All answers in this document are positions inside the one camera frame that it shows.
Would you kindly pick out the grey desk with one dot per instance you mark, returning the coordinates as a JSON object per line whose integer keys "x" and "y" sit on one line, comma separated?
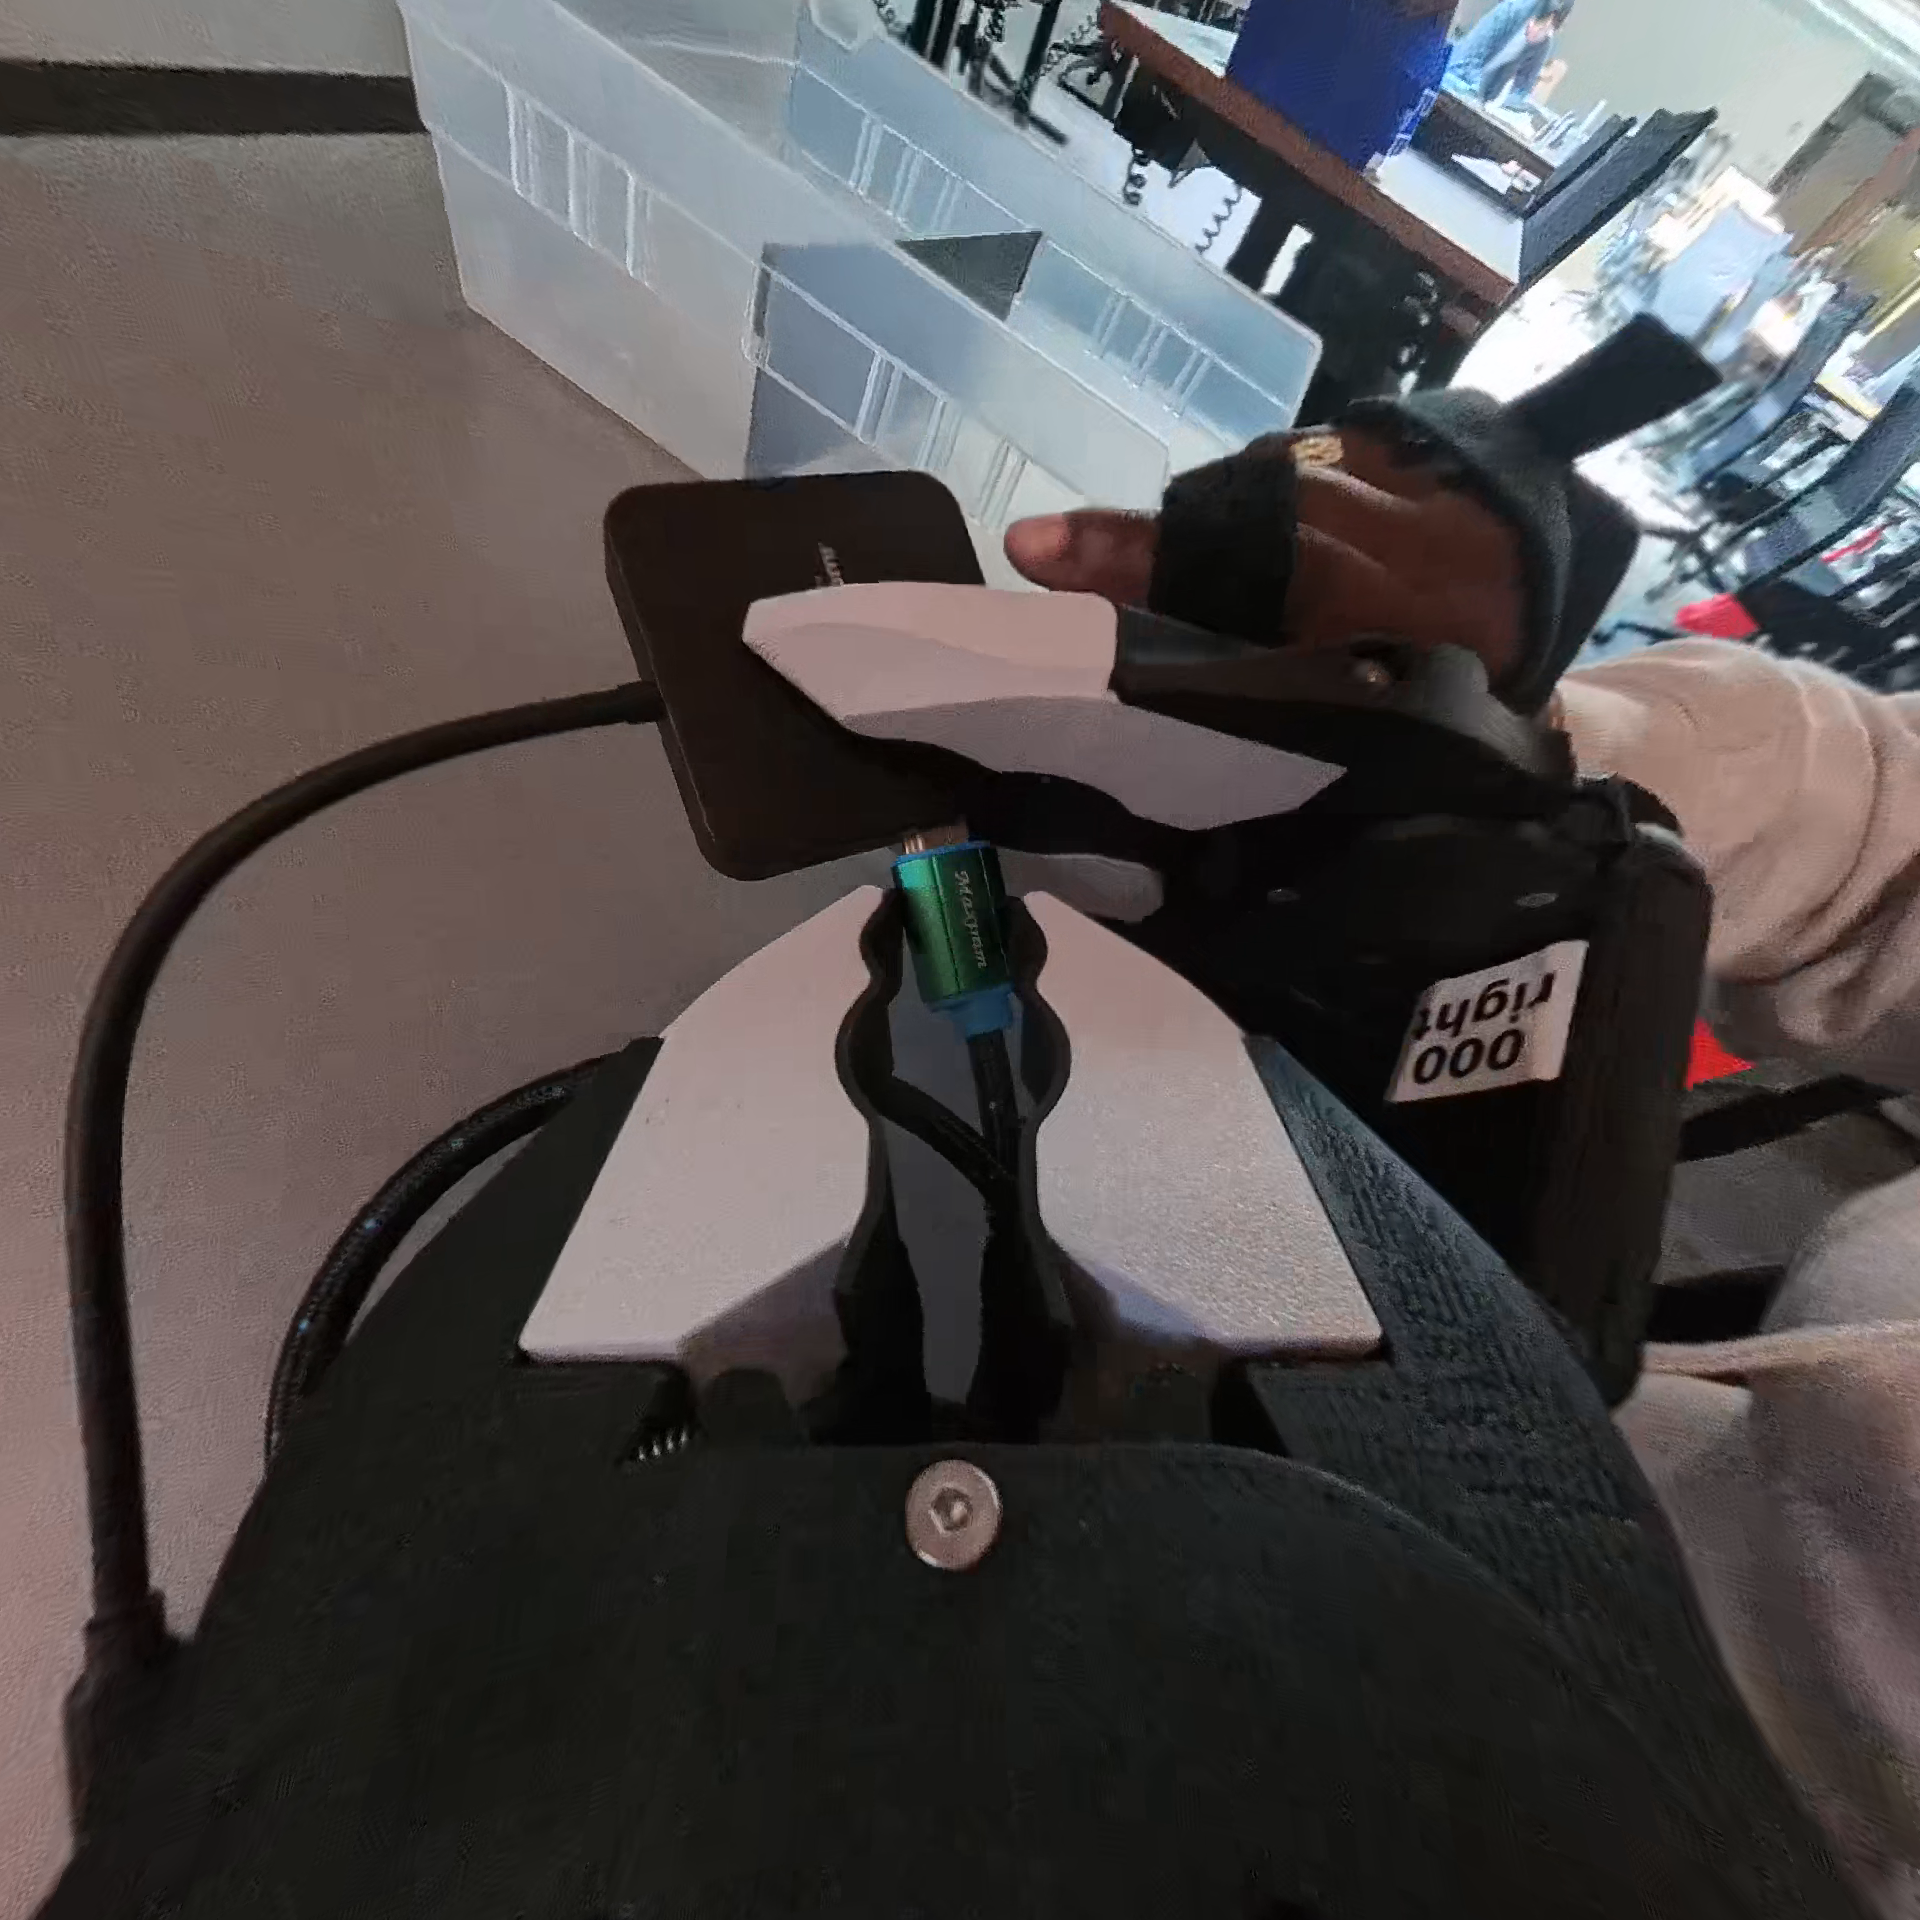
{"x": 299, "y": 525}

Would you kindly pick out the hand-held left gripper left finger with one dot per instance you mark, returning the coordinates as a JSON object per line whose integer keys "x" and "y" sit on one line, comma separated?
{"x": 704, "y": 1186}

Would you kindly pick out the blue plastic bin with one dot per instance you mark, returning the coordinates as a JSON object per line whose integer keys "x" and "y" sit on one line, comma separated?
{"x": 1336, "y": 76}

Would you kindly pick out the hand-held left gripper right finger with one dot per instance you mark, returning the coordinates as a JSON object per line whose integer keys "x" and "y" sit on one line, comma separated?
{"x": 1201, "y": 1186}

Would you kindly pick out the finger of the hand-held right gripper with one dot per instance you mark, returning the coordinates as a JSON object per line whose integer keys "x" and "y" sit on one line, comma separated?
{"x": 974, "y": 676}
{"x": 1096, "y": 883}

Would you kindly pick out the clear plastic bin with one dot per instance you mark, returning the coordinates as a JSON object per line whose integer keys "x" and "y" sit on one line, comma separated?
{"x": 569, "y": 300}

